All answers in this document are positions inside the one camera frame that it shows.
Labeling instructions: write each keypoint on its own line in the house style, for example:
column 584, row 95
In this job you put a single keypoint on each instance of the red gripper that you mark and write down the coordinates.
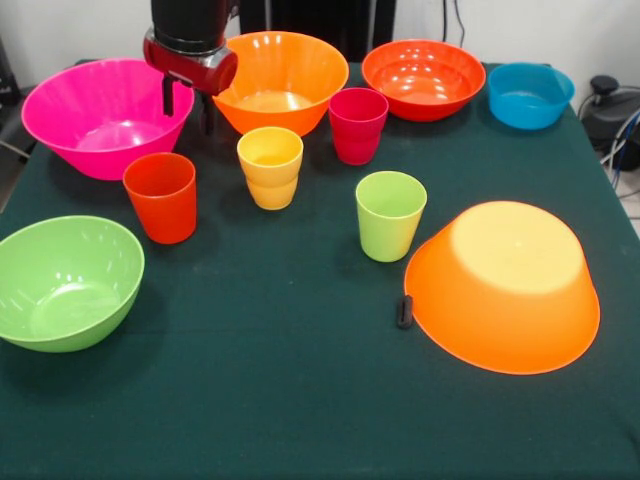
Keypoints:
column 200, row 75

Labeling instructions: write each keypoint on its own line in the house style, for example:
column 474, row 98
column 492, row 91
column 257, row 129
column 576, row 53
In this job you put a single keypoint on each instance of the pink plastic bowl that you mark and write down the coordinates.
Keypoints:
column 100, row 100

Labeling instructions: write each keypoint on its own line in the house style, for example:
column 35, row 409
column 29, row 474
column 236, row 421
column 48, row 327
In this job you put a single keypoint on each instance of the orange plastic bowl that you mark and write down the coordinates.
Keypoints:
column 300, row 75
column 500, row 300

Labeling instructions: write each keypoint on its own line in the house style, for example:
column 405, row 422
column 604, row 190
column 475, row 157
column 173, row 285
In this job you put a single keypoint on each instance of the yellow plastic cup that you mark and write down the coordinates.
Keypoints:
column 270, row 175

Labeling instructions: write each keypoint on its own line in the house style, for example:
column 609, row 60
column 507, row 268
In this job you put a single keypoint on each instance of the red plastic cup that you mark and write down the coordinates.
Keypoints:
column 160, row 210

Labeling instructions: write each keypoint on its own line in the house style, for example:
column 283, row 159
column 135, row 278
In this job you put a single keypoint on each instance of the crimson plastic cup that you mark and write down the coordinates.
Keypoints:
column 357, row 135

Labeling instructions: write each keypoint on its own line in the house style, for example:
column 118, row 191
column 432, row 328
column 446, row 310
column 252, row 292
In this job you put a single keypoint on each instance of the green plastic bowl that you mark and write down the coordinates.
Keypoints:
column 65, row 270

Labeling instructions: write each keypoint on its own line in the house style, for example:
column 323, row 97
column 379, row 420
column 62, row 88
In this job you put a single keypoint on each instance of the green plastic cup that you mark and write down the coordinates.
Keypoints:
column 390, row 225

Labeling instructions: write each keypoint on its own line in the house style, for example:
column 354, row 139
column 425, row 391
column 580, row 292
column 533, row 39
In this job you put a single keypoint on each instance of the red plastic bowl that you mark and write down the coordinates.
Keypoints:
column 425, row 75

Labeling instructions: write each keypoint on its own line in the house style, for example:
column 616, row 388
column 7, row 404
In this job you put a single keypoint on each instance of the small black finger pad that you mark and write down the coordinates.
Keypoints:
column 405, row 312

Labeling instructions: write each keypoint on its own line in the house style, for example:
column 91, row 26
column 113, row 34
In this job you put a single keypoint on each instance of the dark green tablecloth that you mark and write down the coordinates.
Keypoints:
column 320, row 410

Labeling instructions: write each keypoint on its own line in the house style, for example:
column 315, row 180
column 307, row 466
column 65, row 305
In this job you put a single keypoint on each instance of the blue plastic bowl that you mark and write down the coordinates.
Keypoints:
column 530, row 100

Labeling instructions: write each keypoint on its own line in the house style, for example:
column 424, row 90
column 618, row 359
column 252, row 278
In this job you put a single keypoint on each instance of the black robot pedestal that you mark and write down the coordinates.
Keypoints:
column 325, row 20

